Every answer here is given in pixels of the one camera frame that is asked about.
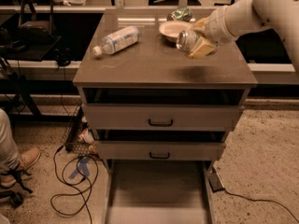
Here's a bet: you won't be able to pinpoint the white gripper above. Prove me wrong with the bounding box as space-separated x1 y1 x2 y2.
187 6 237 59

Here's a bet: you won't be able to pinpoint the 7up soda can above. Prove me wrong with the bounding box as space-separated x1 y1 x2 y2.
176 30 199 52

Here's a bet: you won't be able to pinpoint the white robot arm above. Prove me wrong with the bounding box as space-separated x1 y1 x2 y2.
187 0 299 72

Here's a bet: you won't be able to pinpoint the green crushed soda can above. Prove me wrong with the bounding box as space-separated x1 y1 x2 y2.
167 7 192 22

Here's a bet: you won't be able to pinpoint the grey drawer cabinet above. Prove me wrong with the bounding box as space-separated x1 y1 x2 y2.
74 8 257 213

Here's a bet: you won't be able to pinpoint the top grey drawer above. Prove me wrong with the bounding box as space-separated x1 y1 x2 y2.
82 105 242 132

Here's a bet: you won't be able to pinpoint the middle grey drawer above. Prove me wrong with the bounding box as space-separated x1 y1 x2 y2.
95 141 226 161

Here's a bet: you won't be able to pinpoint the bottom open grey drawer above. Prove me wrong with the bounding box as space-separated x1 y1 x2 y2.
103 161 216 224

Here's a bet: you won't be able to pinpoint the white ceramic bowl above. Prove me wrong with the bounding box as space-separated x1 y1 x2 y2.
159 21 192 43

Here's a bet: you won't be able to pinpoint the clear plastic water bottle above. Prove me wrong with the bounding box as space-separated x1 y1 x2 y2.
93 25 139 56

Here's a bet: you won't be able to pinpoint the black headphones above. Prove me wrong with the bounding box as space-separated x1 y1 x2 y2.
54 48 71 67

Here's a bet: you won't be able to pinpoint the black power adapter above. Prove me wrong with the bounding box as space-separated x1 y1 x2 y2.
208 173 224 192

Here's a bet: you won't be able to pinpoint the black bag on table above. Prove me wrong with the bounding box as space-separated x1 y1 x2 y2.
17 0 55 45

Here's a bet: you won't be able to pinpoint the blue tape cross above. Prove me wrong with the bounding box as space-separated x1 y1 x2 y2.
69 156 91 179

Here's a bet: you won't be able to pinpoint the person's light trouser leg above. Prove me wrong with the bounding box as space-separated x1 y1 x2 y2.
0 109 20 174

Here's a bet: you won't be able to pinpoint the tan work boot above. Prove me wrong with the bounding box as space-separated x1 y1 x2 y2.
0 147 41 189

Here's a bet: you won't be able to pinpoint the wire mesh basket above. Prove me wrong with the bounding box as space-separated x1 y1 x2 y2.
62 107 97 156

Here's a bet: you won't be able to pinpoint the black floor cable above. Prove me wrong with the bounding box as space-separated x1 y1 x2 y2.
50 145 100 224

